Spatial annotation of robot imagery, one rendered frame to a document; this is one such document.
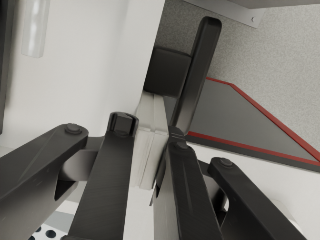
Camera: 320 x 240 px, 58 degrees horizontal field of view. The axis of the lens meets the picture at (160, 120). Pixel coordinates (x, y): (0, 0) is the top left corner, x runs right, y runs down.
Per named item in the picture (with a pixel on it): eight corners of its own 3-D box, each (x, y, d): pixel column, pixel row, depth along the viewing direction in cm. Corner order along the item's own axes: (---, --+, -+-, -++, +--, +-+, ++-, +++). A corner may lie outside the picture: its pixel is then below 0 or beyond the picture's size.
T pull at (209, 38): (220, 20, 17) (225, 20, 16) (184, 132, 20) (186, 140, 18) (162, 3, 17) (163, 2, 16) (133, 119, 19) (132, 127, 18)
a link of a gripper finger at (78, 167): (121, 194, 11) (45, 177, 11) (130, 142, 16) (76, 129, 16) (130, 161, 11) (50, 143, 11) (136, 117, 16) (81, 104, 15)
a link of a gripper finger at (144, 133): (136, 189, 13) (120, 185, 13) (141, 132, 20) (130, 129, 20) (153, 130, 12) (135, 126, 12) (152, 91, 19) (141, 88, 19)
